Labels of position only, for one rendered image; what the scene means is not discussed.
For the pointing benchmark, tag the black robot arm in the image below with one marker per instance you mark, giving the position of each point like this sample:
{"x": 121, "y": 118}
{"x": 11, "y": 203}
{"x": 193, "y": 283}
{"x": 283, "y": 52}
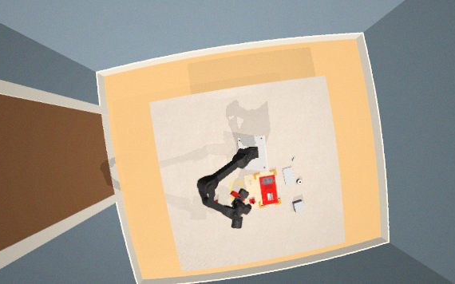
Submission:
{"x": 208, "y": 184}

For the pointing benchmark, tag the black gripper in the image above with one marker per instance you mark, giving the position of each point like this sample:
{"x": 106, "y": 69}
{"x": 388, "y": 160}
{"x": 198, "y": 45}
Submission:
{"x": 244, "y": 194}

